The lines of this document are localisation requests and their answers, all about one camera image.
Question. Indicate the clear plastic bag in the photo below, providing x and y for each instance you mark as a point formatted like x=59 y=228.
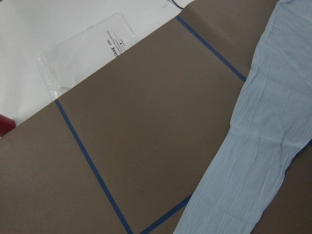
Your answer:
x=69 y=62

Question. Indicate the light blue button-up shirt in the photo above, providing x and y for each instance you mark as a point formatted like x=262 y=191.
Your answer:
x=271 y=123

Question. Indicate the red cylinder bottle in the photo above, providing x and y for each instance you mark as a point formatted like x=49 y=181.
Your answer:
x=6 y=125

